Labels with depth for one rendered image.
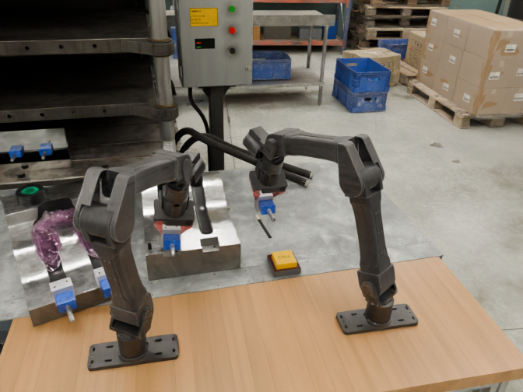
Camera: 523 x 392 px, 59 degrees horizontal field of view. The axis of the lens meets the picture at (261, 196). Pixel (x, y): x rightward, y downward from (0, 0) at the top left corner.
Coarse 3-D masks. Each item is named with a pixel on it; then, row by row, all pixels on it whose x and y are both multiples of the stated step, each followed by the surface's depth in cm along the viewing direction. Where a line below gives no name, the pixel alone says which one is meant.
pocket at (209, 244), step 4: (216, 236) 132; (200, 240) 131; (204, 240) 131; (208, 240) 131; (212, 240) 132; (216, 240) 132; (204, 244) 132; (208, 244) 132; (212, 244) 133; (216, 244) 133; (204, 248) 131; (208, 248) 131; (212, 248) 131; (216, 248) 131
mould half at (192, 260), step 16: (208, 176) 154; (144, 192) 146; (208, 192) 149; (144, 208) 143; (208, 208) 145; (224, 208) 146; (144, 224) 137; (224, 224) 138; (192, 240) 130; (224, 240) 130; (160, 256) 125; (176, 256) 126; (192, 256) 127; (208, 256) 129; (224, 256) 130; (160, 272) 127; (176, 272) 129; (192, 272) 130; (208, 272) 131
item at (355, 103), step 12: (336, 84) 515; (336, 96) 519; (348, 96) 486; (360, 96) 475; (372, 96) 478; (384, 96) 481; (348, 108) 488; (360, 108) 482; (372, 108) 485; (384, 108) 487
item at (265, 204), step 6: (258, 198) 138; (264, 198) 139; (270, 198) 139; (258, 204) 139; (264, 204) 137; (270, 204) 137; (258, 210) 140; (264, 210) 136; (270, 210) 135; (270, 216) 133
